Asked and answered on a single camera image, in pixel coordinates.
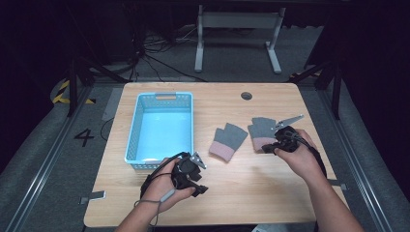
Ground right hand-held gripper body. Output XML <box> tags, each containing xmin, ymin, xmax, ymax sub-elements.
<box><xmin>271</xmin><ymin>114</ymin><xmax>306</xmax><ymax>154</ymax></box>

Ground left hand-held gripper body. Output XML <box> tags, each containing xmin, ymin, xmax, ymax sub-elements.
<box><xmin>171</xmin><ymin>152</ymin><xmax>208</xmax><ymax>191</ymax></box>

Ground grey fingerless glove pink cuff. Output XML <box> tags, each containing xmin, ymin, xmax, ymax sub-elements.
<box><xmin>247</xmin><ymin>117</ymin><xmax>278</xmax><ymax>153</ymax></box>
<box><xmin>208</xmin><ymin>122</ymin><xmax>249</xmax><ymax>162</ymax></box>

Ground light blue plastic basket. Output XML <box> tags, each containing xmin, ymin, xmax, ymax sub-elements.
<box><xmin>124</xmin><ymin>91</ymin><xmax>194</xmax><ymax>171</ymax></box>

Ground person's right hand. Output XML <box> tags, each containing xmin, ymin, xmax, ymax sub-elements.
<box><xmin>274</xmin><ymin>129</ymin><xmax>324</xmax><ymax>184</ymax></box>

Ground person's left hand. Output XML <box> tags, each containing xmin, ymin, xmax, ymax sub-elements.
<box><xmin>140</xmin><ymin>157</ymin><xmax>196</xmax><ymax>215</ymax></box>

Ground black metal stand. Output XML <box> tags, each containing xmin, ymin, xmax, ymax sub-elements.
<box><xmin>288</xmin><ymin>59</ymin><xmax>343</xmax><ymax>121</ymax></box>
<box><xmin>66</xmin><ymin>56</ymin><xmax>130</xmax><ymax>118</ymax></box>

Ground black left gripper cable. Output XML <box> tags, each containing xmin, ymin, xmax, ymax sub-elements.
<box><xmin>139</xmin><ymin>151</ymin><xmax>191</xmax><ymax>199</ymax></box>

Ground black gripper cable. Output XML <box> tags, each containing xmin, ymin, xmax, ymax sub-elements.
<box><xmin>288</xmin><ymin>130</ymin><xmax>328</xmax><ymax>179</ymax></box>
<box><xmin>139</xmin><ymin>151</ymin><xmax>191</xmax><ymax>199</ymax></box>

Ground grey wrist strap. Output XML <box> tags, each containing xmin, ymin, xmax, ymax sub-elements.
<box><xmin>133</xmin><ymin>188</ymin><xmax>177</xmax><ymax>228</ymax></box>

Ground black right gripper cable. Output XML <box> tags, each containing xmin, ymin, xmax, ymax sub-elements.
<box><xmin>288</xmin><ymin>130</ymin><xmax>328</xmax><ymax>179</ymax></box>

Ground grey metal table bracket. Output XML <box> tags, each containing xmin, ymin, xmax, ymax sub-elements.
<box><xmin>328</xmin><ymin>179</ymin><xmax>349</xmax><ymax>191</ymax></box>
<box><xmin>78</xmin><ymin>189</ymin><xmax>107</xmax><ymax>206</ymax></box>

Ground aluminium floor rail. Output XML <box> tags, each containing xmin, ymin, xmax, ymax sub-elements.
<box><xmin>317</xmin><ymin>89</ymin><xmax>395</xmax><ymax>232</ymax></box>
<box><xmin>4</xmin><ymin>86</ymin><xmax>95</xmax><ymax>232</ymax></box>

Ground thin black cable loop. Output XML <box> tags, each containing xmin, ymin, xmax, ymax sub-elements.
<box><xmin>100</xmin><ymin>116</ymin><xmax>116</xmax><ymax>142</ymax></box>

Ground black floor cables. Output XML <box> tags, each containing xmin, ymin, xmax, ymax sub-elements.
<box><xmin>129</xmin><ymin>25</ymin><xmax>208</xmax><ymax>83</ymax></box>

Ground white metal table frame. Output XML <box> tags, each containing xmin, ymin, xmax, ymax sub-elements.
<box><xmin>193</xmin><ymin>4</ymin><xmax>287</xmax><ymax>74</ymax></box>

